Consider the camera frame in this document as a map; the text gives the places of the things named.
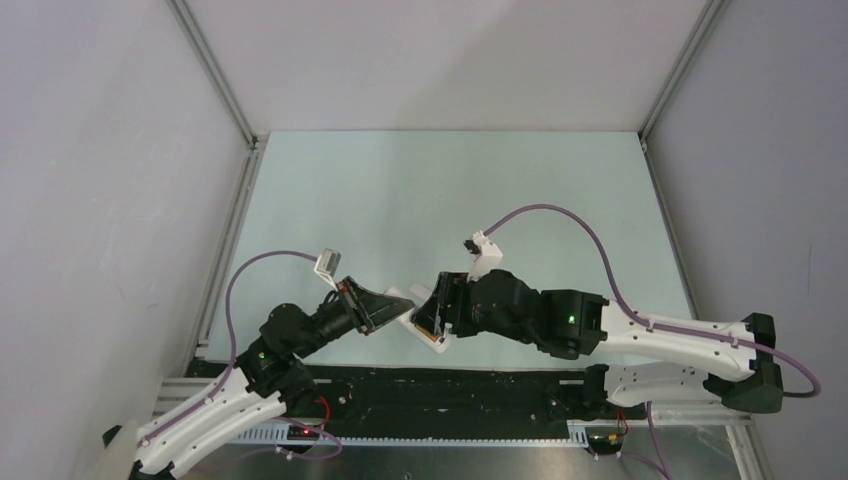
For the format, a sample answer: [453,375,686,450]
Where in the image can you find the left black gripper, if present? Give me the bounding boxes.
[294,274,415,358]

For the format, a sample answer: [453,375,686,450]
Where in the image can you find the orange battery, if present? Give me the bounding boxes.
[414,324,440,343]

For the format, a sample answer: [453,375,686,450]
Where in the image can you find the white remote control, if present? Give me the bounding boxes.
[384,283,456,354]

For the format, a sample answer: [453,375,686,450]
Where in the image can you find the white battery cover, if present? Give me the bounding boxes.
[409,283,432,302]

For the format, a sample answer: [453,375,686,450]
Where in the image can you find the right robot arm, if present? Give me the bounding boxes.
[408,269,784,418]

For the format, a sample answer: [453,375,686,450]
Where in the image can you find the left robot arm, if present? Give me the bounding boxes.
[94,277,415,479]

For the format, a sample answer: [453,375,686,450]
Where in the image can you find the left controller board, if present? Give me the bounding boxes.
[285,424,321,442]

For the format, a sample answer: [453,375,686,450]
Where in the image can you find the controller board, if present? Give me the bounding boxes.
[285,424,321,442]
[587,433,627,456]

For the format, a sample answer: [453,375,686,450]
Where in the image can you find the right controller board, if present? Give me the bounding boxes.
[587,433,627,456]

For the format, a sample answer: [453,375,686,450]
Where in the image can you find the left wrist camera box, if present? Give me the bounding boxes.
[313,248,341,289]

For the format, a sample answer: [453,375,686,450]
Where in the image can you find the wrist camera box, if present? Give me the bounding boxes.
[313,248,341,289]
[463,231,503,282]

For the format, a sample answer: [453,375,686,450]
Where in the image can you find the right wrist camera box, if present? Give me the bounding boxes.
[463,231,503,282]

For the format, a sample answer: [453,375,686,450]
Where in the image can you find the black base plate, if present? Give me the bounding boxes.
[185,358,647,442]

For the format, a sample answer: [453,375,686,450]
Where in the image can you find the left aluminium frame post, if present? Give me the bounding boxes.
[167,0,266,360]

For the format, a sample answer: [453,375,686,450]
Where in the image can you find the aluminium frame post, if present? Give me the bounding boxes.
[638,0,731,153]
[167,0,266,360]

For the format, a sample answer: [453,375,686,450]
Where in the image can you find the aluminium frame rail front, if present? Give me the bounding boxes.
[153,377,753,448]

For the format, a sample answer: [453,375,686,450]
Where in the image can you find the right aluminium frame post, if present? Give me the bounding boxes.
[638,0,731,153]

